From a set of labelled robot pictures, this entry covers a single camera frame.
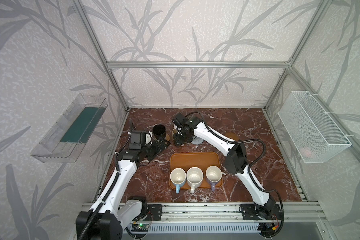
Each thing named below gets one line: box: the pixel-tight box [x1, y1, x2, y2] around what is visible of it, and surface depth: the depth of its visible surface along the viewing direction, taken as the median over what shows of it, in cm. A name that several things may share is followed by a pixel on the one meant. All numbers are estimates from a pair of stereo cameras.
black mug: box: [152, 124, 171, 145], surface depth 96 cm
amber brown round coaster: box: [225, 132, 240, 142], surface depth 106 cm
